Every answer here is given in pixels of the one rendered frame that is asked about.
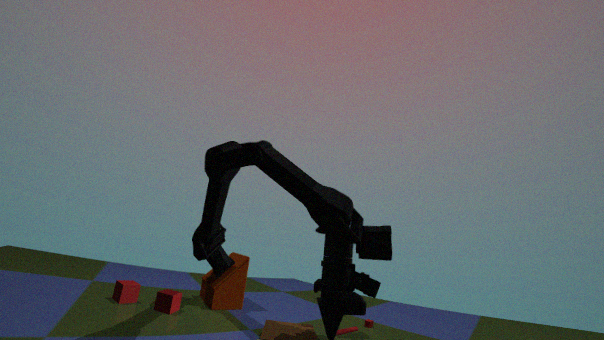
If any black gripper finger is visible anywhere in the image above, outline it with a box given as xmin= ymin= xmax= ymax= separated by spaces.
xmin=317 ymin=297 xmax=323 ymax=315
xmin=319 ymin=302 xmax=343 ymax=340

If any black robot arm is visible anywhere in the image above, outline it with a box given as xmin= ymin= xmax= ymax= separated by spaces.
xmin=192 ymin=140 xmax=392 ymax=298

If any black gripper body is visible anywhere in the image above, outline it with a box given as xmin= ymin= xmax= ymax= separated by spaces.
xmin=313 ymin=256 xmax=367 ymax=316

